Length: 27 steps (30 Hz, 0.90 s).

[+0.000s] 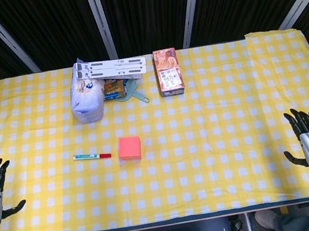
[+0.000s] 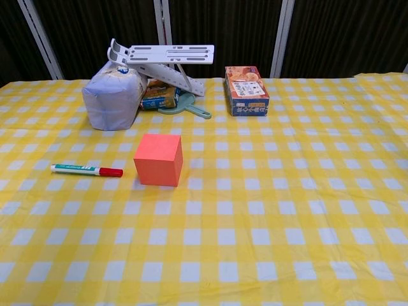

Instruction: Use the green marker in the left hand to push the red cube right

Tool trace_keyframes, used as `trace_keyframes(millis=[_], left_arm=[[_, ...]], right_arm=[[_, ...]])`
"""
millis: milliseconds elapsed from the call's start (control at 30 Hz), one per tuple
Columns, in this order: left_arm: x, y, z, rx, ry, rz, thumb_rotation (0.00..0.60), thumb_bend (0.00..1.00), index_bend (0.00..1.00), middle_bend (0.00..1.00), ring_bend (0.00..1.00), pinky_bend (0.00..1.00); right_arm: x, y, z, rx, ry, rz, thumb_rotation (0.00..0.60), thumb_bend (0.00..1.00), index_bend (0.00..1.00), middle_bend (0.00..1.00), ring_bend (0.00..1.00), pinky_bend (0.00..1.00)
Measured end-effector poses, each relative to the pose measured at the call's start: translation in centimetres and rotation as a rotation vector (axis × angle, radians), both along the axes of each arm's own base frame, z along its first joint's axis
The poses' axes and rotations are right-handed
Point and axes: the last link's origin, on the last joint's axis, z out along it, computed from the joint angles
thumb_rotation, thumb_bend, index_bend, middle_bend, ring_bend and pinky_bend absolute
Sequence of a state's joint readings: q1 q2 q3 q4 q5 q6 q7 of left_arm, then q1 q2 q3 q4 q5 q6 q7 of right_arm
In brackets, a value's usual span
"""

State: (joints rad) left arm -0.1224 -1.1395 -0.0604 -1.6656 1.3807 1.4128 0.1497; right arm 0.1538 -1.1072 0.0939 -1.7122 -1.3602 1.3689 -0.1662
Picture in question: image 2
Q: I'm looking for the pink cube block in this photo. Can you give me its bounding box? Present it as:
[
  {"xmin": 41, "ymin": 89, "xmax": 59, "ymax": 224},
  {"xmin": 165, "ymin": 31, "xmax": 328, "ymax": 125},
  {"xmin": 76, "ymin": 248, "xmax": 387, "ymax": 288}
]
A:
[{"xmin": 133, "ymin": 133, "xmax": 184, "ymax": 187}]

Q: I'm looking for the red and green marker pen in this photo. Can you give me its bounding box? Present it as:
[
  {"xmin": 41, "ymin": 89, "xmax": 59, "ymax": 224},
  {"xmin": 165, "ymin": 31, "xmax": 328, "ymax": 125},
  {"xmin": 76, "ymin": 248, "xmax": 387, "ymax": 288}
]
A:
[{"xmin": 50, "ymin": 163, "xmax": 124, "ymax": 178}]

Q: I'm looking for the small blue orange snack box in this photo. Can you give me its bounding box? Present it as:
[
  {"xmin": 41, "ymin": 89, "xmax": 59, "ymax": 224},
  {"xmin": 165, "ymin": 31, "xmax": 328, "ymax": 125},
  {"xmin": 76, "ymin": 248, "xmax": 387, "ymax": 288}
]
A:
[{"xmin": 140, "ymin": 78, "xmax": 183, "ymax": 111}]

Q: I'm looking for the yellow white checkered tablecloth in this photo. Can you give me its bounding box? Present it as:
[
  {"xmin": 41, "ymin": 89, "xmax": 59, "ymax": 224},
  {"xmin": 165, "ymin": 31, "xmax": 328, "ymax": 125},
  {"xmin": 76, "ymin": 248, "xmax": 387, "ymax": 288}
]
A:
[{"xmin": 0, "ymin": 73, "xmax": 408, "ymax": 306}]

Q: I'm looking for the orange blue cookie box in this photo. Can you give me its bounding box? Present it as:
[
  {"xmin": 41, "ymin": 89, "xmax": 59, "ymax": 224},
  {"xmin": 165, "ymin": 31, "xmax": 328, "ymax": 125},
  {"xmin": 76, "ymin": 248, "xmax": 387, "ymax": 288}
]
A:
[{"xmin": 224, "ymin": 66, "xmax": 270, "ymax": 117}]

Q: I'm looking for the white folding laptop stand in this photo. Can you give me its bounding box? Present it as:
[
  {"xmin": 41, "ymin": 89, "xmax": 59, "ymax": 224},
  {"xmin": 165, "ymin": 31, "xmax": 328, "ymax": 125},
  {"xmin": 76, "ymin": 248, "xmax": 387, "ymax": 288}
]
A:
[{"xmin": 107, "ymin": 38, "xmax": 215, "ymax": 98}]

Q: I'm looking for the white plastic-wrapped bag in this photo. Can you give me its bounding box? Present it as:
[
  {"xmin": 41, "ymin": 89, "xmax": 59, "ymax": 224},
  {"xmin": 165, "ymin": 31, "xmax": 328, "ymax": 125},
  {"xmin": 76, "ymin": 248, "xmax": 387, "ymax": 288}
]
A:
[{"xmin": 82, "ymin": 61, "xmax": 149, "ymax": 131}]

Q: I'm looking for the teal round handled paddle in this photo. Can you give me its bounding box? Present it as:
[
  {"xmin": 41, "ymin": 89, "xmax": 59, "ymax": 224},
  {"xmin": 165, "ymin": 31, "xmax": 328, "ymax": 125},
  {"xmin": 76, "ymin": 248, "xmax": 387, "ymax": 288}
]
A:
[{"xmin": 157, "ymin": 92, "xmax": 212, "ymax": 120}]

